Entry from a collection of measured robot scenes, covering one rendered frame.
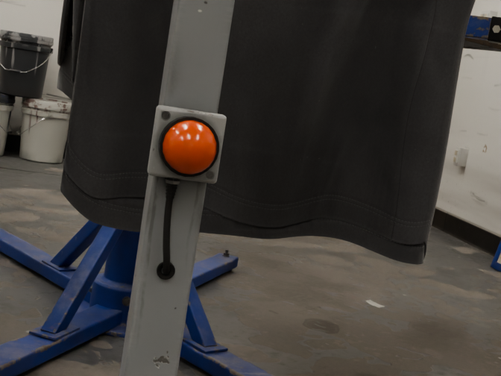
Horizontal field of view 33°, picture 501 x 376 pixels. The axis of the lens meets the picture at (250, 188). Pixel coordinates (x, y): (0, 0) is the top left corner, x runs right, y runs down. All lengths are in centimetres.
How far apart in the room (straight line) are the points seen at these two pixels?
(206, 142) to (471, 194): 428
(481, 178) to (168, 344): 416
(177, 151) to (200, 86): 6
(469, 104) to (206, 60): 443
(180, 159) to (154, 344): 15
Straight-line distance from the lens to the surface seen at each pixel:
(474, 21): 204
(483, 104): 486
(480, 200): 472
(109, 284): 226
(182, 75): 61
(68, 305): 204
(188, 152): 57
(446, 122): 98
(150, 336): 64
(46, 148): 521
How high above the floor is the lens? 70
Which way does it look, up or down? 7 degrees down
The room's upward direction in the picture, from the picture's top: 9 degrees clockwise
